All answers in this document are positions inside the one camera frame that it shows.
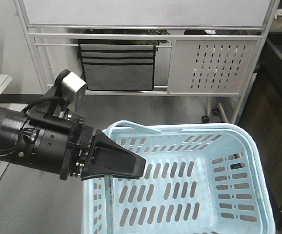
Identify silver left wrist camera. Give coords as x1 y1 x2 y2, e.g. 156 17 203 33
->
61 72 86 112

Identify white metal rack cart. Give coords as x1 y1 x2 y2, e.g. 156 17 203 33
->
15 0 279 123

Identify light blue plastic basket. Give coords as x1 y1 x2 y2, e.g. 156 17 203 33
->
81 120 276 234

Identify grey fabric hanging organizer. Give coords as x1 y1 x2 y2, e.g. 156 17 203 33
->
79 43 156 92

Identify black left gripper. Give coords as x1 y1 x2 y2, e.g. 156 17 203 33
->
16 117 146 181

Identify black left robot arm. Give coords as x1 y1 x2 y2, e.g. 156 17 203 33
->
0 103 146 180

